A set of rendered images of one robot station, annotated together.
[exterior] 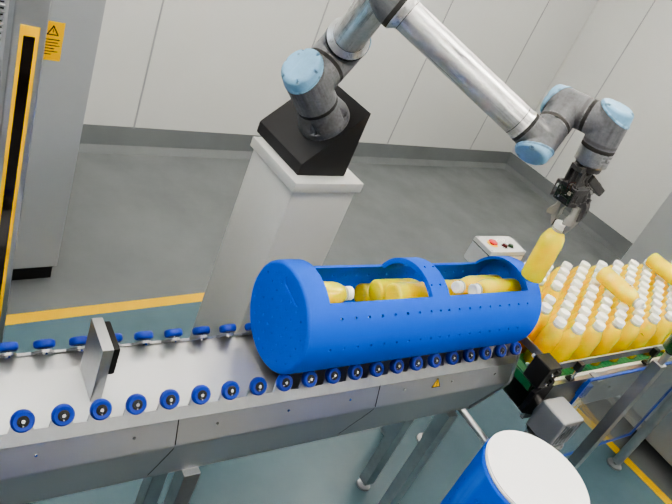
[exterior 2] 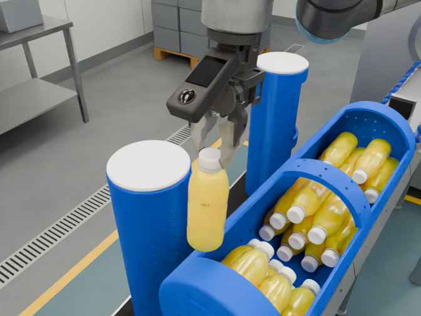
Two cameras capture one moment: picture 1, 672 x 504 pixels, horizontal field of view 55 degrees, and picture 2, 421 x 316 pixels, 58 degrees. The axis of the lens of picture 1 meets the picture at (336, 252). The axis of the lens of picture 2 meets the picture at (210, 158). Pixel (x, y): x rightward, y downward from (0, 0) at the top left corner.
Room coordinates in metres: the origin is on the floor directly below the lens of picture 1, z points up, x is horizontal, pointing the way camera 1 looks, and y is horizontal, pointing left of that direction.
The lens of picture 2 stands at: (2.27, -0.63, 1.80)
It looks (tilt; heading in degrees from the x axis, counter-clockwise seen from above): 36 degrees down; 171
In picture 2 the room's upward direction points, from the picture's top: straight up
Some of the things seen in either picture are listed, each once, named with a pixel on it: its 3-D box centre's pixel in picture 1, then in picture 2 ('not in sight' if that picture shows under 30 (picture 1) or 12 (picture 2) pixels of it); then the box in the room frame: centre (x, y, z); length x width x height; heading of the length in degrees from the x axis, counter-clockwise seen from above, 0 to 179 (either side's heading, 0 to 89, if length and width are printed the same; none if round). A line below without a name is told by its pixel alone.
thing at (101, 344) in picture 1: (100, 359); (398, 114); (1.01, 0.37, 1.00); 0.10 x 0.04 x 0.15; 43
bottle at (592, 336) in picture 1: (584, 345); not in sight; (2.01, -0.93, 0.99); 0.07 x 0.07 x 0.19
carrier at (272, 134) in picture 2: not in sight; (273, 134); (0.44, 0.04, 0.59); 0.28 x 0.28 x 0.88
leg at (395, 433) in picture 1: (393, 436); not in sight; (1.92, -0.51, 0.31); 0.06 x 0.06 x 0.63; 43
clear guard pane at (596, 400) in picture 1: (612, 410); not in sight; (2.15, -1.25, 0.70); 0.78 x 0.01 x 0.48; 133
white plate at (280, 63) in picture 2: not in sight; (281, 62); (0.44, 0.04, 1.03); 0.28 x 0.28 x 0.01
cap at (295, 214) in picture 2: not in sight; (294, 215); (1.65, -0.33, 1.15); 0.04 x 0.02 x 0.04; 43
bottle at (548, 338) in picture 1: (545, 342); not in sight; (1.91, -0.77, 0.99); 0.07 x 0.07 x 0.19
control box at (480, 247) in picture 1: (494, 253); not in sight; (2.27, -0.56, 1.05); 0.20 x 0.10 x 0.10; 133
